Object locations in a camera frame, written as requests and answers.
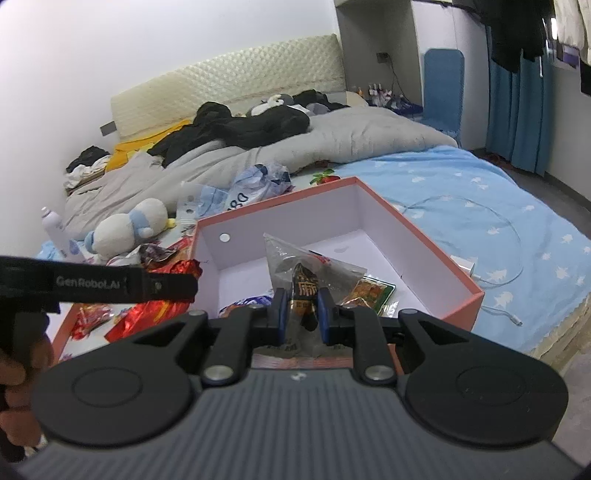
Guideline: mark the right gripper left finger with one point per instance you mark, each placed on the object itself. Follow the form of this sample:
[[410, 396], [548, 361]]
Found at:
[[233, 339]]

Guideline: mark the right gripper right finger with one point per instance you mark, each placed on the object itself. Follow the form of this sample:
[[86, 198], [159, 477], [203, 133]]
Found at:
[[360, 329]]

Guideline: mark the clear black snack packet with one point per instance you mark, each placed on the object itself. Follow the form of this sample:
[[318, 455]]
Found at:
[[301, 273]]

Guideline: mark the person's left hand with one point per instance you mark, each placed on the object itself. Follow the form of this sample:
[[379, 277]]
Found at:
[[26, 352]]

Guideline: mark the green peanut snack packet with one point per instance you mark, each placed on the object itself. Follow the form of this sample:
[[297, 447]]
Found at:
[[372, 293]]

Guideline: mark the shallow pink box lid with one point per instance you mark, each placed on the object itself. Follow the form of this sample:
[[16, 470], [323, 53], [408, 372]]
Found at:
[[82, 330]]

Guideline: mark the white spray bottle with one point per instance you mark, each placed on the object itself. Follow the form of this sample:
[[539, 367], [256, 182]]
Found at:
[[65, 245]]

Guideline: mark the blue white snack packet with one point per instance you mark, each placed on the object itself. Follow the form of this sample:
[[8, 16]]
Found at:
[[254, 302]]

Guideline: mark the red foil snack packet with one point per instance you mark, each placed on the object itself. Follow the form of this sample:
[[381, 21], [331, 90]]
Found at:
[[173, 290]]

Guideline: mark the white blue penguin plush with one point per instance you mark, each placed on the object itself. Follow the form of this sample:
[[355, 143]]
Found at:
[[121, 233]]

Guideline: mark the deep pink cardboard box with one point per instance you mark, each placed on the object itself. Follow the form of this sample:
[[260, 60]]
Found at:
[[343, 220]]

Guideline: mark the dark brown snack packet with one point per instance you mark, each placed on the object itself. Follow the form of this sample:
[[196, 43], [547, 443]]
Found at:
[[153, 256]]

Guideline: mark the clothes pile on nightstand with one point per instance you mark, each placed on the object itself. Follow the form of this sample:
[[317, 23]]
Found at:
[[89, 162]]

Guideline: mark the yellow cloth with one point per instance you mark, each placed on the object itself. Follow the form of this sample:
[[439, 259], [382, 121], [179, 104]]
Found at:
[[124, 151]]

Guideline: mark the crumpled blue white plastic bag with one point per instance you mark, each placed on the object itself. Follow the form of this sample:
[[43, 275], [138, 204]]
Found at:
[[254, 184]]

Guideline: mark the light blue bedsheet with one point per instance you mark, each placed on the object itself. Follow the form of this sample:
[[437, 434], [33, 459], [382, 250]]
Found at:
[[533, 265]]

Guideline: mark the grey duvet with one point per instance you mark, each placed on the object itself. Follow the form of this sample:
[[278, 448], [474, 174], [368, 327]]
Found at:
[[341, 136]]

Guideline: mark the black clothing pile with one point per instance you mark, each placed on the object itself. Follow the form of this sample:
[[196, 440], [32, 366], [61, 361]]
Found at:
[[214, 122]]

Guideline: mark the white plush toy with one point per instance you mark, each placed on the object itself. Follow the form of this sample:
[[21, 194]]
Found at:
[[273, 101]]

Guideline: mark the cream padded headboard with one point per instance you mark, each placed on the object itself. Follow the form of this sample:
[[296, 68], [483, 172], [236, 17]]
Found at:
[[237, 80]]

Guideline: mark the blue chair back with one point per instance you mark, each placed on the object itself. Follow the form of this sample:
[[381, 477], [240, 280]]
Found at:
[[443, 91]]

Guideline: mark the blue curtain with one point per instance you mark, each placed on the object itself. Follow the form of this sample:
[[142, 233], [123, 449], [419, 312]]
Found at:
[[520, 103]]

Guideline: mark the hanging dark clothes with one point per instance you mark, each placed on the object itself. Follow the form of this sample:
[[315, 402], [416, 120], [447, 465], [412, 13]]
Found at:
[[522, 29]]

